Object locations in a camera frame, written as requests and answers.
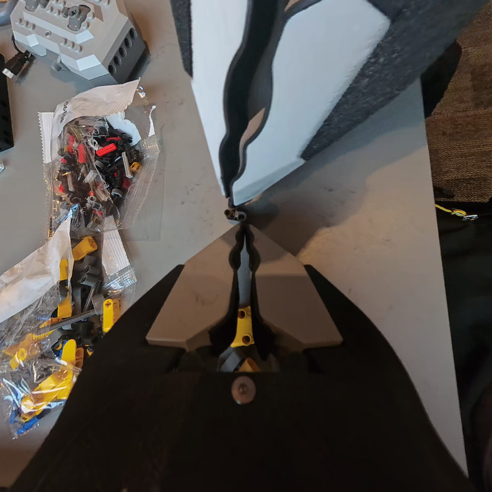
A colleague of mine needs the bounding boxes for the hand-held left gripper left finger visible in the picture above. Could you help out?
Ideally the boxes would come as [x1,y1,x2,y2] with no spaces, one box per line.
[145,225,243,352]

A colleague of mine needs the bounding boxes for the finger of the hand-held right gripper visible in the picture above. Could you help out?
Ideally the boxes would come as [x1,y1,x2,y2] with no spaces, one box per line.
[230,0,391,207]
[190,0,251,198]

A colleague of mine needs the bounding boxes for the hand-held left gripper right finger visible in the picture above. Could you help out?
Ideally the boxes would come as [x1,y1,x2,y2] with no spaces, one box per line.
[246,225,343,358]

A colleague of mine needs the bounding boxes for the yellow grey brick assembly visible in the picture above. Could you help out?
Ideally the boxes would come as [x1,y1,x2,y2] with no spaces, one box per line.
[221,305,266,373]

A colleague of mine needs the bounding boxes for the grey bent beam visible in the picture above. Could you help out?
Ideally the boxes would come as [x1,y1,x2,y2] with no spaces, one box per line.
[224,198,248,225]

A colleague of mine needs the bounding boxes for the bag of black red pins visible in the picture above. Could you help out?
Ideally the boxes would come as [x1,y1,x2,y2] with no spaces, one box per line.
[38,79,161,241]

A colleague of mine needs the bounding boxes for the grey desk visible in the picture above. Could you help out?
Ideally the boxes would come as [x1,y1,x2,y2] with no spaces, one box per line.
[0,0,467,477]

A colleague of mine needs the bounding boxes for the grey hub brick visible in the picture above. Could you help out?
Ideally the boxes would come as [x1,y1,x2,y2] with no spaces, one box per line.
[9,0,150,83]

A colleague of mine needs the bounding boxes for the bag of yellow bricks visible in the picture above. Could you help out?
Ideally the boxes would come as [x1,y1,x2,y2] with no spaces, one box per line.
[0,215,137,439]

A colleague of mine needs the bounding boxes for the black backpack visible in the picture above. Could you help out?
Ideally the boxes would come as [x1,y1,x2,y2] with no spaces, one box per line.
[434,196,492,477]

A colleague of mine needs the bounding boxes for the black battery box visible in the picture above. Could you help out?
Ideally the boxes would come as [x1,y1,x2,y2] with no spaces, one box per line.
[0,54,15,152]

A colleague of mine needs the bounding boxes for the black USB cable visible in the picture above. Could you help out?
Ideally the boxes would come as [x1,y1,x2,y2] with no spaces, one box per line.
[2,36,37,83]

